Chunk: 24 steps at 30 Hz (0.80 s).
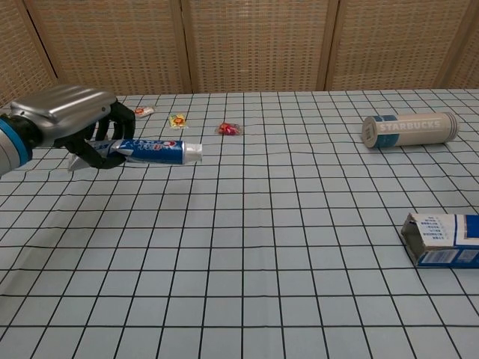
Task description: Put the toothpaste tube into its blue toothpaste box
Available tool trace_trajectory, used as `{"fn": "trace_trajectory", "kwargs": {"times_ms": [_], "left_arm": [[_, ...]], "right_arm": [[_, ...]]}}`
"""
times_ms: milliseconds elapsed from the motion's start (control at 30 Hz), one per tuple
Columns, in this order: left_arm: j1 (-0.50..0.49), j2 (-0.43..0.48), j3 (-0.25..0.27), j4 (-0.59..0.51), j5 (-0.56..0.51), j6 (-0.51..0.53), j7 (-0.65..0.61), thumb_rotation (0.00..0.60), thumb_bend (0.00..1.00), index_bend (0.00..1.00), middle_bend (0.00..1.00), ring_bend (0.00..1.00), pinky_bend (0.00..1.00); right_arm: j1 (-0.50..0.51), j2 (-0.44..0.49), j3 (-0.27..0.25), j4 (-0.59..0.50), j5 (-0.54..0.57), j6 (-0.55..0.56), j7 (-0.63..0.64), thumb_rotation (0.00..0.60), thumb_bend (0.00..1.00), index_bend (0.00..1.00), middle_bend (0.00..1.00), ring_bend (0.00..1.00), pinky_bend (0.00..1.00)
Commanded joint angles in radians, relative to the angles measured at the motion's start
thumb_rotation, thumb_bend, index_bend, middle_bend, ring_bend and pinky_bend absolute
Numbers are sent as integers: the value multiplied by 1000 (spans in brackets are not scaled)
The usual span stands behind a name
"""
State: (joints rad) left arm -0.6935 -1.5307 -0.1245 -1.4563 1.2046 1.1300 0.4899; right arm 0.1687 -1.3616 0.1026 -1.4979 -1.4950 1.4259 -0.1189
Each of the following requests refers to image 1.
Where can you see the light blue checkered tablecloth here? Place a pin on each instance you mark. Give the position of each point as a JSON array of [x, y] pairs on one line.
[[262, 269]]

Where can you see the red wrapped candy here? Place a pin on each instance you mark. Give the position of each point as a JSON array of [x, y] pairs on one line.
[[227, 128]]

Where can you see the beige Starbucks cylinder canister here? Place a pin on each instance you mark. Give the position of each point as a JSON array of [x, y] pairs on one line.
[[411, 131]]

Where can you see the blue white carton box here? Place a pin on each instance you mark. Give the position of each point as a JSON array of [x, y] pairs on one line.
[[449, 258]]

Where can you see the white orange wrapped candy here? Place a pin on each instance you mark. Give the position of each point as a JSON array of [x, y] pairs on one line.
[[146, 111]]

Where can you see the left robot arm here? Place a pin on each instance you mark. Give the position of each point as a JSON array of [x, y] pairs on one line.
[[8, 149]]

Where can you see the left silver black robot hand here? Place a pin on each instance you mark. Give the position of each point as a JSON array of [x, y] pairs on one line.
[[67, 108]]

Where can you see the woven bamboo folding screen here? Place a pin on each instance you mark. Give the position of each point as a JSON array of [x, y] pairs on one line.
[[224, 45]]

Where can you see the blue white toothpaste tube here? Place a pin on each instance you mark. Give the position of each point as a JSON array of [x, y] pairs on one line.
[[157, 150]]

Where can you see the yellow wrapped candy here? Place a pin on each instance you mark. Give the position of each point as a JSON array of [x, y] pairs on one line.
[[177, 121]]

